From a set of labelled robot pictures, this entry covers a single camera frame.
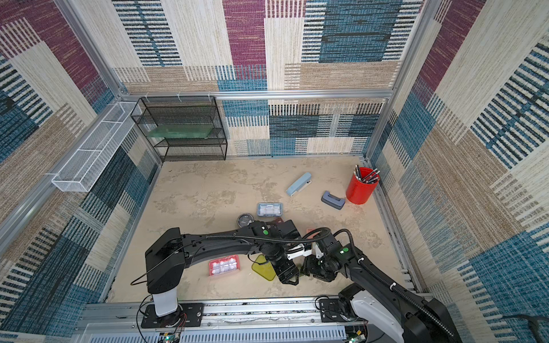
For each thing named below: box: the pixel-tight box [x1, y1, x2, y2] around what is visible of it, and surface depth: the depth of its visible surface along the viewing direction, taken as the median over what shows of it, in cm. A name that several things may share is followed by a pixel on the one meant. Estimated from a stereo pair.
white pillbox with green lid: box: [251, 254, 276, 281], surface depth 83 cm
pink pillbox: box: [208, 254, 241, 277], surface depth 85 cm
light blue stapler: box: [285, 172, 313, 198], surface depth 107 cm
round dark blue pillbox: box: [236, 212, 255, 228], surface depth 98 cm
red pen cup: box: [345, 166, 381, 206], surface depth 98 cm
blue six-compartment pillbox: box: [256, 202, 284, 217], surface depth 101 cm
